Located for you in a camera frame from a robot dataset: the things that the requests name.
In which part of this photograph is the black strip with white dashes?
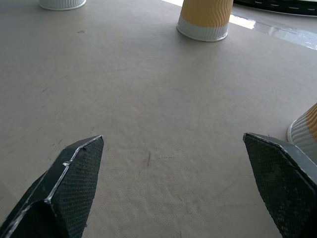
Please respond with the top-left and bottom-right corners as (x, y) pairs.
(233, 0), (317, 17)

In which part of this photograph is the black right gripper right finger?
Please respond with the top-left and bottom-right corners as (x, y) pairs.
(243, 132), (317, 238)

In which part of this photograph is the yellow and white paper cup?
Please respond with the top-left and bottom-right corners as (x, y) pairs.
(39, 0), (87, 11)
(176, 0), (234, 42)
(287, 103), (317, 162)

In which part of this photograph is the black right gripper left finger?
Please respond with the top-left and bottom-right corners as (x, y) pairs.
(0, 135), (105, 238)

